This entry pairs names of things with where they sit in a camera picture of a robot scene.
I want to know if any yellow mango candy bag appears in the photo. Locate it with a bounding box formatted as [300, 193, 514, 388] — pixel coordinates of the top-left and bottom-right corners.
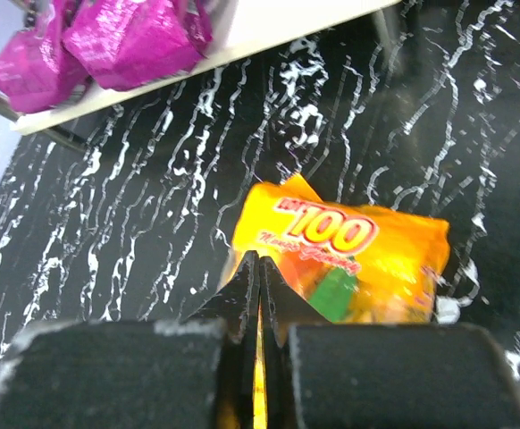
[222, 173, 449, 324]

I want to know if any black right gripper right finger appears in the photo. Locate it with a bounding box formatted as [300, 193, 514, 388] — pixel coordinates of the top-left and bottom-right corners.
[258, 257, 520, 428]

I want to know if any white two-tier shelf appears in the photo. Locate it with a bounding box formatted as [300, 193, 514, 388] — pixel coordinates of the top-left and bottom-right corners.
[0, 0, 404, 148]

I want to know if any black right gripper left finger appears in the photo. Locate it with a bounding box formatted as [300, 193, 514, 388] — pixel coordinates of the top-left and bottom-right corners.
[0, 251, 259, 428]

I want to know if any purple candy bag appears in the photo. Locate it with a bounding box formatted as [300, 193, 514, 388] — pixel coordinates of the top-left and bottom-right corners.
[63, 0, 213, 91]
[0, 0, 91, 114]

